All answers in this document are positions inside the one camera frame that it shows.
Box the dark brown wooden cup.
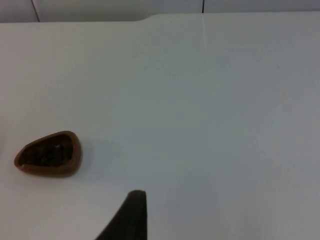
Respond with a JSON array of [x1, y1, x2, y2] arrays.
[[13, 129, 83, 179]]

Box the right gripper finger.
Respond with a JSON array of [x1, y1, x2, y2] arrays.
[[94, 189, 148, 240]]

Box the coffee beans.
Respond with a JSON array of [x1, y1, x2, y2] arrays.
[[19, 139, 71, 167]]

